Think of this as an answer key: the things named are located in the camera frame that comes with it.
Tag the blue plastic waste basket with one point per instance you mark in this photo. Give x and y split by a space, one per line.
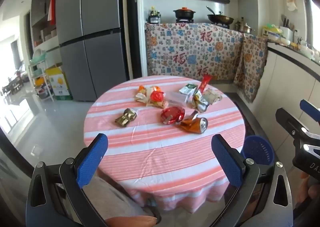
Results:
257 149

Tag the gold wrapper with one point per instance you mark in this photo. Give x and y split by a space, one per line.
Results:
126 117

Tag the steel pot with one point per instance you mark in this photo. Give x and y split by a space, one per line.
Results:
243 27

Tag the gas stove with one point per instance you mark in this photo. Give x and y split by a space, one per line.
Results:
185 20

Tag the grey refrigerator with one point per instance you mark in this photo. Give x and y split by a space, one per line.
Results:
95 42

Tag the dark wok with lid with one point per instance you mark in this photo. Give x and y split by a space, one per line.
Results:
221 19

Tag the white knife holder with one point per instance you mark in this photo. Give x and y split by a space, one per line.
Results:
286 33

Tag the white storage rack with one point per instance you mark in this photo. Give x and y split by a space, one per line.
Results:
41 77

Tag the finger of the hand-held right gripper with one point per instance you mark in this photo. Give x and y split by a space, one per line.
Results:
287 119
306 106

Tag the black kitchen appliance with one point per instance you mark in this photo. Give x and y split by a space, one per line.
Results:
154 19

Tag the red round foil packaging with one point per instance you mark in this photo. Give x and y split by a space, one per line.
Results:
157 96

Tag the brown crushed can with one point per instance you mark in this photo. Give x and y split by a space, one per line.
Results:
192 124

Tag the beige paper bag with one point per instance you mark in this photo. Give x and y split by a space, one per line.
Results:
213 97

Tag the yellow and white cardboard box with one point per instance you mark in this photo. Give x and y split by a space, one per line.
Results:
60 84

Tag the red hanging item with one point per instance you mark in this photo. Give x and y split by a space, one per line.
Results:
52 8

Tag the clear plastic container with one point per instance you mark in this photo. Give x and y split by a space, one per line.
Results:
176 97

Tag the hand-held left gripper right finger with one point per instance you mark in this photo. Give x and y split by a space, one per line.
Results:
227 162

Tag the red crushed can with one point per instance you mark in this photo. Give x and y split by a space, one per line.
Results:
172 114

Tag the grey shelving cabinet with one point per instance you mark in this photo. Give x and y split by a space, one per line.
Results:
40 0

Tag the yellow green dish container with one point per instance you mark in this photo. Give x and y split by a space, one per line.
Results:
271 32

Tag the person's right hand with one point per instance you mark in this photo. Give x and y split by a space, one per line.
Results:
313 192

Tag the white kitchen cabinet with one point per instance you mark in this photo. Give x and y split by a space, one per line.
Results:
282 79

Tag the dark wooden dining furniture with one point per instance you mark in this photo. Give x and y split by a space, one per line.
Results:
12 86

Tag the large printed cloth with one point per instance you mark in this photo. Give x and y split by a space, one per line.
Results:
190 49

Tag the wall hanging decoration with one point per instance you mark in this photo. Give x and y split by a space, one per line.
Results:
291 0

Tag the red snack packet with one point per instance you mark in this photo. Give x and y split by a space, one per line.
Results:
205 82

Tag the black pot with orange lid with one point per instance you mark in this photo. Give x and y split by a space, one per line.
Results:
184 12

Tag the green and white milk carton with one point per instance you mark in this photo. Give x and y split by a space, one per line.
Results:
187 89

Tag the pink striped tablecloth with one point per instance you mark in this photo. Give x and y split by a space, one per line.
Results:
160 147

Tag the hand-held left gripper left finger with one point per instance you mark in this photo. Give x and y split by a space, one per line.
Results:
92 160

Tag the orange and white wrapper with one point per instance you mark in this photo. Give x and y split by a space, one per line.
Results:
141 89

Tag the silver wrapper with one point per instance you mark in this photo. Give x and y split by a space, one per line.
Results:
200 103

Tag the dark condiment bottle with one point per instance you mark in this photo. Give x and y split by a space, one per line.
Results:
152 11

